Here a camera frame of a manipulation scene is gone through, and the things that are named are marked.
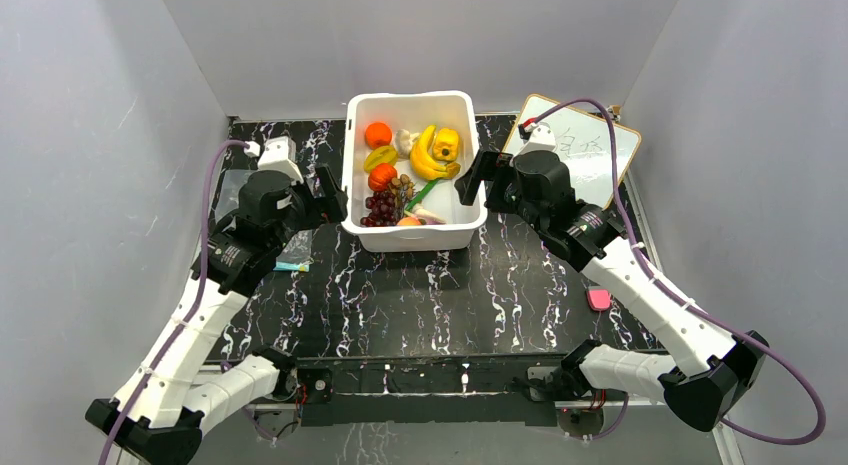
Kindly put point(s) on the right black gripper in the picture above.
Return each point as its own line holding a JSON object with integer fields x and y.
{"x": 494, "y": 180}

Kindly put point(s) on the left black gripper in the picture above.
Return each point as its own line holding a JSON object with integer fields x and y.
{"x": 333, "y": 202}

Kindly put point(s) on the small orange pumpkin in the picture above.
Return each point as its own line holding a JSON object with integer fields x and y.
{"x": 381, "y": 177}

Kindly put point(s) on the yellow banana bunch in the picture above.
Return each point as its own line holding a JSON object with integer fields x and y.
{"x": 424, "y": 165}

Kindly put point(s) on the clear zip top bag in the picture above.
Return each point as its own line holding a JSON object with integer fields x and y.
{"x": 296, "y": 256}

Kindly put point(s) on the white mushroom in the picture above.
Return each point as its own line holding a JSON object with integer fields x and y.
{"x": 404, "y": 142}

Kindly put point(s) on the yellow bell pepper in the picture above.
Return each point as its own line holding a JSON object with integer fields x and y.
{"x": 446, "y": 145}

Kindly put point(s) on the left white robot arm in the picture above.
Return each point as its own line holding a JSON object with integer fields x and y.
{"x": 159, "y": 416}

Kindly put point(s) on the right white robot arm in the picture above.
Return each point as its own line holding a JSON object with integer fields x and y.
{"x": 704, "y": 371}

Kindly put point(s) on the dark red grape bunch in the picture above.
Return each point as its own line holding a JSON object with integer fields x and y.
{"x": 381, "y": 210}

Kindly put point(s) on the green onion stalk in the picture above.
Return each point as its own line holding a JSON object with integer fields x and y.
{"x": 421, "y": 194}

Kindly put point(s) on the brown longan cluster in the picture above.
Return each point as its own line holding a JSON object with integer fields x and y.
{"x": 402, "y": 190}

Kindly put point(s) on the yellow green starfruit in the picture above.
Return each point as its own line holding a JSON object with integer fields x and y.
{"x": 386, "y": 154}

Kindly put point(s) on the orange peach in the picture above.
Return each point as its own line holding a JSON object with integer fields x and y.
{"x": 409, "y": 221}

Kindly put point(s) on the orange tangerine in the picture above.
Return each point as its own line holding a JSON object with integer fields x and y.
{"x": 377, "y": 135}

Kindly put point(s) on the white plastic bin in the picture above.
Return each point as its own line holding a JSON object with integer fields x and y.
{"x": 412, "y": 112}

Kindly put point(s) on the pink eraser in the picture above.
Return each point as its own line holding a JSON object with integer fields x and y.
{"x": 598, "y": 299}

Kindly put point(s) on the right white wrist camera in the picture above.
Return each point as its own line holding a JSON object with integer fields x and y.
{"x": 536, "y": 136}

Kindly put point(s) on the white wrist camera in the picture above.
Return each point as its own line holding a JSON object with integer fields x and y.
{"x": 279, "y": 155}
{"x": 536, "y": 136}

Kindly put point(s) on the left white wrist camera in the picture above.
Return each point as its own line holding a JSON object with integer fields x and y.
{"x": 279, "y": 155}

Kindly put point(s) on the small whiteboard wooden frame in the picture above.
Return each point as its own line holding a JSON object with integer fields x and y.
{"x": 583, "y": 144}

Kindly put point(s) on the black front mounting rail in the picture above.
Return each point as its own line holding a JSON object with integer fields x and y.
{"x": 486, "y": 388}

